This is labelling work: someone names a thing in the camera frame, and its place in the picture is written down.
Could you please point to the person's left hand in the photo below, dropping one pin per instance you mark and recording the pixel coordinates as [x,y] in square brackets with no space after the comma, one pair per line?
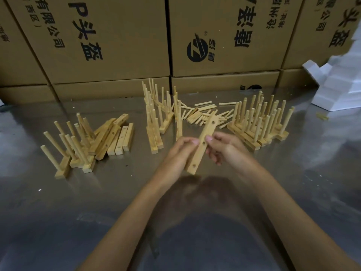
[172,163]

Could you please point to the person's right hand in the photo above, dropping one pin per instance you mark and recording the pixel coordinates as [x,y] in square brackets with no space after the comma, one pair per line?
[237,155]

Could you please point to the pile of wooden dowels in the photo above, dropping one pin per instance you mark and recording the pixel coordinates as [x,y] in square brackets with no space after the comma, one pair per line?
[194,116]

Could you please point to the pile of drilled wooden bars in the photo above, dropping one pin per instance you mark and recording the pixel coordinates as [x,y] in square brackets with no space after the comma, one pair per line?
[124,138]

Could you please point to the person's right forearm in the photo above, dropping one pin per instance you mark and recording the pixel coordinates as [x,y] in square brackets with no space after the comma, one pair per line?
[296,222]

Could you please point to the person's left forearm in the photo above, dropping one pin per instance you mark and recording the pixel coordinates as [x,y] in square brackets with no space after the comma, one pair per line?
[121,231]

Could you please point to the clear tape patch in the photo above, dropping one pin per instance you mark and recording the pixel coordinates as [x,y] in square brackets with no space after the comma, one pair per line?
[93,218]

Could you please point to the stack of brown cardboard boxes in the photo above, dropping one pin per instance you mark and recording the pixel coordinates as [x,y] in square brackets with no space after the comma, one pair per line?
[127,39]

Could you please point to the shiny metal table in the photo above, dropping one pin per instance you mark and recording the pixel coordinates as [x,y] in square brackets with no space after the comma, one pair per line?
[42,211]

